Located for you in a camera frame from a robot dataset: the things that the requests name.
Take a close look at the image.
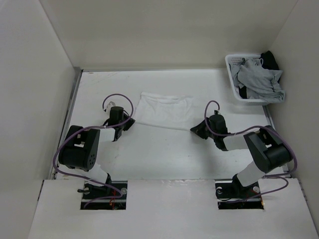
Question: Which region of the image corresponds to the white tank top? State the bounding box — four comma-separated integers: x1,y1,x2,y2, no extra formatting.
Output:
134,92,195,130

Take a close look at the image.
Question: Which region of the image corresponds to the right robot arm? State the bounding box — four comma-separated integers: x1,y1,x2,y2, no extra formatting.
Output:
190,113,295,200

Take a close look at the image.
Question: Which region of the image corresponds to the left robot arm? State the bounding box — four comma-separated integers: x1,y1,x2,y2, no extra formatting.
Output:
58,106,136,199

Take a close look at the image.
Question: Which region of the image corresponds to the grey tank top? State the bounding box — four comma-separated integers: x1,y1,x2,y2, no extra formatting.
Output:
229,58,286,104

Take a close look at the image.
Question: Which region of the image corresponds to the black tank top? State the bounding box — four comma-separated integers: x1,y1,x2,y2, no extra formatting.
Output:
260,50,279,70

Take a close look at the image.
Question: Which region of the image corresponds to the white plastic laundry basket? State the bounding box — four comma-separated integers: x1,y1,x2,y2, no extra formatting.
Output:
225,53,267,106

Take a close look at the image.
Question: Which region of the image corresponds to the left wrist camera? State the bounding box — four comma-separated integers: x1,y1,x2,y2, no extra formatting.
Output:
103,101,116,114

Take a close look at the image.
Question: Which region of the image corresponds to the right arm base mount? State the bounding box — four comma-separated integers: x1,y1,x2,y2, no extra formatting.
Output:
215,179,264,210

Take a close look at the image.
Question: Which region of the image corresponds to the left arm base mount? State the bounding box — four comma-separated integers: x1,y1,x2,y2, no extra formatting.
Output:
77,181,128,211

